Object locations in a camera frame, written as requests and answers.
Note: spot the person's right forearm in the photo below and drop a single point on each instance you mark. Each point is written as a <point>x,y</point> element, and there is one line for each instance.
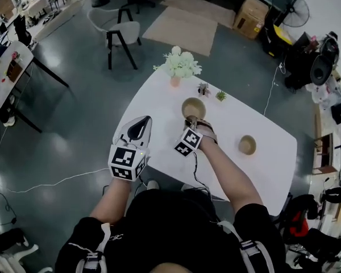
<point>230,175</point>

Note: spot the low wooden cabinet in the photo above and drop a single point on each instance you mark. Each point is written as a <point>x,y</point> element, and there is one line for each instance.
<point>326,169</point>

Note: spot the beige ceramic bowl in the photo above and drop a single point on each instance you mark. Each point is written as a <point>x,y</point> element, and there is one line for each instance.
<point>193,107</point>
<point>247,145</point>
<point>201,115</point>

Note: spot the person's left forearm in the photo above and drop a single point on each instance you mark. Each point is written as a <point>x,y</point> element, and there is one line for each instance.
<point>110,200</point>

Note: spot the pink vase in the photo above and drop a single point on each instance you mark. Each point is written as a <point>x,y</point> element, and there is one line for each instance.
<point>175,82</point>

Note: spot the beige rug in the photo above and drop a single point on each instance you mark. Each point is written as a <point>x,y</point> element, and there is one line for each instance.
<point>182,28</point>
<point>210,11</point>

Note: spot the black office chair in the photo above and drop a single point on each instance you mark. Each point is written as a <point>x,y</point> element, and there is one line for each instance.
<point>298,209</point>

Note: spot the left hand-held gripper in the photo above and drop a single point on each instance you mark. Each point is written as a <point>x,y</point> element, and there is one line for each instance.
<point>125,161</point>

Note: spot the black bin with yellow lid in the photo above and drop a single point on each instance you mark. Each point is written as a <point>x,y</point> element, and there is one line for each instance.
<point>282,37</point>

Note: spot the white flower bouquet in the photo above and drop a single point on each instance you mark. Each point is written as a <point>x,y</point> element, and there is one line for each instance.
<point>179,62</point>

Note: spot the small wooden box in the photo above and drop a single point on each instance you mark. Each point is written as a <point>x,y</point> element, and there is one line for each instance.
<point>14,70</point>

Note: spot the person's shoe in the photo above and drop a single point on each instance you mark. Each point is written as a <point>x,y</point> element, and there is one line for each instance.
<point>187,187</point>
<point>153,184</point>

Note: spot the person's right hand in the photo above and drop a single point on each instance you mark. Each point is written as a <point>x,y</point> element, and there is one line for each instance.
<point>208,131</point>

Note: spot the black standing fan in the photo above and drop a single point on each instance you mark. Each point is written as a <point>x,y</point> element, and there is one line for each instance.
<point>291,8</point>

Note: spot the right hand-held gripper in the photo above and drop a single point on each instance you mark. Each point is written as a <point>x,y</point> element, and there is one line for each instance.
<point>190,141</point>

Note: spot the small green potted plant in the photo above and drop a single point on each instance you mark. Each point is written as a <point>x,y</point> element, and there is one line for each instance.
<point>221,96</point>

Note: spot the grey side table black legs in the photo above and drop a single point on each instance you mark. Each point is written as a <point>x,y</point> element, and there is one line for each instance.
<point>22,54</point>

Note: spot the person's right shoe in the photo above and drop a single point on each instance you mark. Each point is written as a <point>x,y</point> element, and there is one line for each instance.
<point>187,187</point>

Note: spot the small purple potted plant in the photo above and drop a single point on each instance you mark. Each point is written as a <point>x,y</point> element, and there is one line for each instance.
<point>203,89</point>

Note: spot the person's left shoe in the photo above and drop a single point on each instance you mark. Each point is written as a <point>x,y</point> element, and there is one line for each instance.
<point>153,184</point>

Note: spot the person's black shirt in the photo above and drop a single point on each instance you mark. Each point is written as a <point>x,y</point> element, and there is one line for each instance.
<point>170,232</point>

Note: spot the grey chair with black legs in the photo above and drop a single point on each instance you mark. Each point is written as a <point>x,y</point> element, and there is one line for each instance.
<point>125,30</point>

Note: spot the cardboard box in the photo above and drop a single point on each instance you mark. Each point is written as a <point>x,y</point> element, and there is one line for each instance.
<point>250,18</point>

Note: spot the white power strip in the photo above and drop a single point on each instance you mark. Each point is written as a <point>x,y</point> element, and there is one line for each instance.
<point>281,66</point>

